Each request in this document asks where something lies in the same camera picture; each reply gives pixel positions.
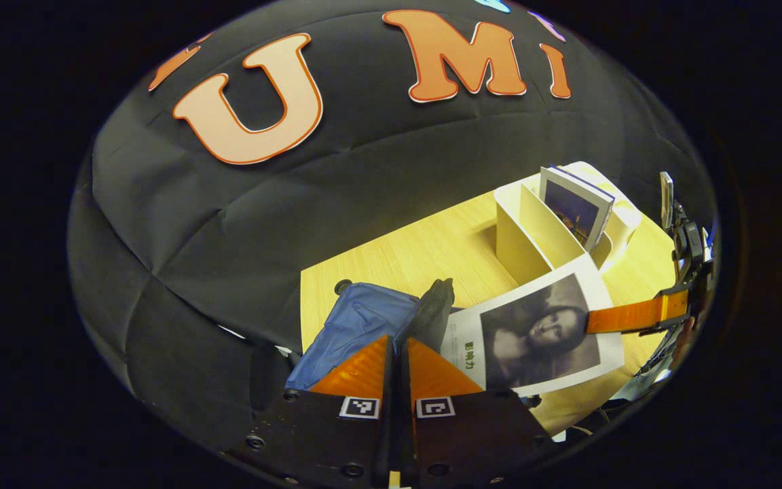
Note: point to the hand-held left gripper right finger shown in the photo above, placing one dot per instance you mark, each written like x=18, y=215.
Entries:
x=466, y=435

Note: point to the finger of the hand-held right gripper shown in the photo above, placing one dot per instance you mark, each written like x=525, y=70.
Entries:
x=635, y=316

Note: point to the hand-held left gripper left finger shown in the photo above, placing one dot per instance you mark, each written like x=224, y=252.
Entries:
x=323, y=435

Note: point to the white portrait cover book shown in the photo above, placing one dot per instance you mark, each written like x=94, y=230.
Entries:
x=540, y=333

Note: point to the blue schoolbag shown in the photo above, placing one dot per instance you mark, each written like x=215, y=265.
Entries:
x=357, y=326

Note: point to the blue cover book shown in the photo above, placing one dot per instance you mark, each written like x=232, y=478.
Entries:
x=574, y=210

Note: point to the white bookshelf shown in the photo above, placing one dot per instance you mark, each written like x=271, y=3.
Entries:
x=530, y=231

